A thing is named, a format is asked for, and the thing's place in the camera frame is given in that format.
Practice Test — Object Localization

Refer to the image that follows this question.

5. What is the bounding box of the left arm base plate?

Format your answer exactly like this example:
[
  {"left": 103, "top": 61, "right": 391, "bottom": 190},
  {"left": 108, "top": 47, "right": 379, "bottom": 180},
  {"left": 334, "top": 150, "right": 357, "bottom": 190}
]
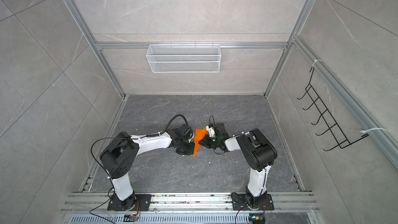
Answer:
[{"left": 107, "top": 194, "right": 152, "bottom": 211}]

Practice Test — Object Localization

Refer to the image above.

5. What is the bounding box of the aluminium mounting rail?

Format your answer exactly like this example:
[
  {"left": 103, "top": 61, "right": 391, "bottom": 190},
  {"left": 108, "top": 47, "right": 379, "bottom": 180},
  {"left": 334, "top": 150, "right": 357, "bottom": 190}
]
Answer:
[{"left": 61, "top": 192, "right": 320, "bottom": 214}]

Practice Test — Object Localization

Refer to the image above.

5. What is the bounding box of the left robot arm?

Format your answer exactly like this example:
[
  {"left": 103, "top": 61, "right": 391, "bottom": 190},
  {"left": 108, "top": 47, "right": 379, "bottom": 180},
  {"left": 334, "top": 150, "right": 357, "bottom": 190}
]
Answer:
[{"left": 99, "top": 124, "right": 194, "bottom": 211}]

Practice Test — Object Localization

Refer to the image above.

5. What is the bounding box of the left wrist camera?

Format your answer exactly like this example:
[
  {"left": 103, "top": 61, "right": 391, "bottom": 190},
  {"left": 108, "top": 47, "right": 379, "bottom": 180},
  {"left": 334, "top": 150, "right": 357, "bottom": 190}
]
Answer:
[{"left": 176, "top": 124, "right": 194, "bottom": 140}]

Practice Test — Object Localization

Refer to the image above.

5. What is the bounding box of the white wire mesh basket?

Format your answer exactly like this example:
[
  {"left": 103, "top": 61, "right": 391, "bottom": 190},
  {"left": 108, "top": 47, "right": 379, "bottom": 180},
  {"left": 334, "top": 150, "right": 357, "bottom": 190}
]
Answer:
[{"left": 146, "top": 44, "right": 222, "bottom": 73}]

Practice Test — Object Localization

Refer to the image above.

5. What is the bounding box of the white cable tie lower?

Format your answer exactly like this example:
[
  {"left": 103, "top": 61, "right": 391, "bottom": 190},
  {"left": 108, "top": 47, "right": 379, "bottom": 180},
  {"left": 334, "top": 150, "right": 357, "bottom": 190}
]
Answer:
[{"left": 360, "top": 127, "right": 387, "bottom": 134}]

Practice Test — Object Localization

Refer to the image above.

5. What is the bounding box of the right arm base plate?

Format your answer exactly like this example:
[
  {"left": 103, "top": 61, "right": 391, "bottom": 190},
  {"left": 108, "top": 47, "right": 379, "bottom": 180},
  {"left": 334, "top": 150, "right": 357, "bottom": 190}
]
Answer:
[{"left": 231, "top": 192, "right": 275, "bottom": 211}]

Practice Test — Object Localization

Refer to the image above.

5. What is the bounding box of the white vented cable duct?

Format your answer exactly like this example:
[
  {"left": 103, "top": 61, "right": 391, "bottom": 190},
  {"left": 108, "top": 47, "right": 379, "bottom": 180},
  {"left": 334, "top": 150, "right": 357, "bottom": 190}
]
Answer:
[{"left": 68, "top": 213, "right": 252, "bottom": 224}]

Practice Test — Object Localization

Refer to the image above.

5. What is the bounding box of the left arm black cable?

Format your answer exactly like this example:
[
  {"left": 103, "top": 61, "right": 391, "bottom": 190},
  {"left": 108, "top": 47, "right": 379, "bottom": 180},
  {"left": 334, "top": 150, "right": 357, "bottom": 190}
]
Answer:
[{"left": 90, "top": 113, "right": 189, "bottom": 178}]

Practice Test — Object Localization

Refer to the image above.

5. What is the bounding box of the black wire hook rack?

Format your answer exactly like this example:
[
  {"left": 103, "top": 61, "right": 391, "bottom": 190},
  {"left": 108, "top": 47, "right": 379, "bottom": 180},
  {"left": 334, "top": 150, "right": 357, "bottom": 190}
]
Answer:
[{"left": 296, "top": 67, "right": 369, "bottom": 152}]

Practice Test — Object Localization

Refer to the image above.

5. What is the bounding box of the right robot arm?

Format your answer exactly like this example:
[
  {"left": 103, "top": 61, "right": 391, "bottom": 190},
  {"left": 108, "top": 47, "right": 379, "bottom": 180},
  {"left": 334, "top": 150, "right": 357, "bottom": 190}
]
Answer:
[{"left": 194, "top": 127, "right": 277, "bottom": 211}]

